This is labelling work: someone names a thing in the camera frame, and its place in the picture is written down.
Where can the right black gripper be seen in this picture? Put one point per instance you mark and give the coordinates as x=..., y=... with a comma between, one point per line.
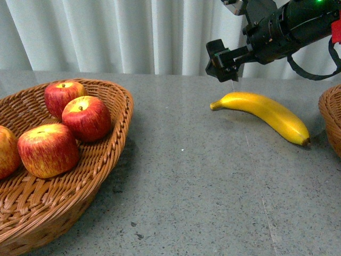
x=268, y=39

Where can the large red apple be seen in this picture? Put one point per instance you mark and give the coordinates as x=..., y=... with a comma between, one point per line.
x=48, y=150

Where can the orange-red apple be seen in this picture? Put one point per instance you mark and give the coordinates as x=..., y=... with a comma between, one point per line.
x=10, y=158

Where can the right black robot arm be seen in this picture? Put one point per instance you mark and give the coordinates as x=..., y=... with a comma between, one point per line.
x=309, y=21

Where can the far yellow banana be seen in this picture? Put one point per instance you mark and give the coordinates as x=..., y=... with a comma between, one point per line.
x=277, y=116

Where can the white pleated curtain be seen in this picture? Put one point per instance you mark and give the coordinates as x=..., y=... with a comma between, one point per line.
x=130, y=37

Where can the right wicker basket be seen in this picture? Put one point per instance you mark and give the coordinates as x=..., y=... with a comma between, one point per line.
x=329, y=107

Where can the front red apple in basket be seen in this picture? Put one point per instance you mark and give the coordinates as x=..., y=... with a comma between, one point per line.
x=88, y=118

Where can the red apple in basket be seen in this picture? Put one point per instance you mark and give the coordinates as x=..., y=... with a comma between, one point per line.
x=59, y=94
x=88, y=118

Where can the back red apple in basket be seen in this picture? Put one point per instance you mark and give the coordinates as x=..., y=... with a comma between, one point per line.
x=59, y=94

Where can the large left wicker basket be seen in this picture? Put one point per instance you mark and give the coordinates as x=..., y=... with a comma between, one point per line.
x=36, y=211

